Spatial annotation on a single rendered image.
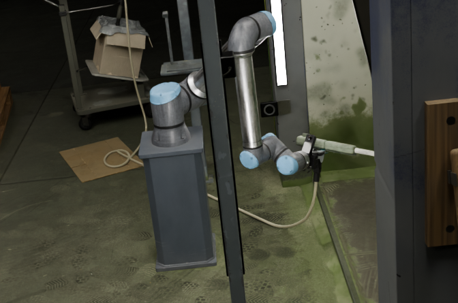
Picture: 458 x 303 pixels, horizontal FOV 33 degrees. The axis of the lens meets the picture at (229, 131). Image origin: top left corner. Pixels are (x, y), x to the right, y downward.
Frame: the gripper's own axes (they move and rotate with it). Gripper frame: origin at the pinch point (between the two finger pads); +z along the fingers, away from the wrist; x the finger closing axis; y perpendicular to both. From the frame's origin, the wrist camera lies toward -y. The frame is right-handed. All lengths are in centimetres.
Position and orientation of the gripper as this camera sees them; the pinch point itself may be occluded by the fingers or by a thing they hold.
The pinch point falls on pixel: (320, 149)
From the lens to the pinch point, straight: 385.7
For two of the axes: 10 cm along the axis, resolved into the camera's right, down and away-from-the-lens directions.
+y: -0.6, 9.8, 1.9
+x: 8.5, 1.5, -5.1
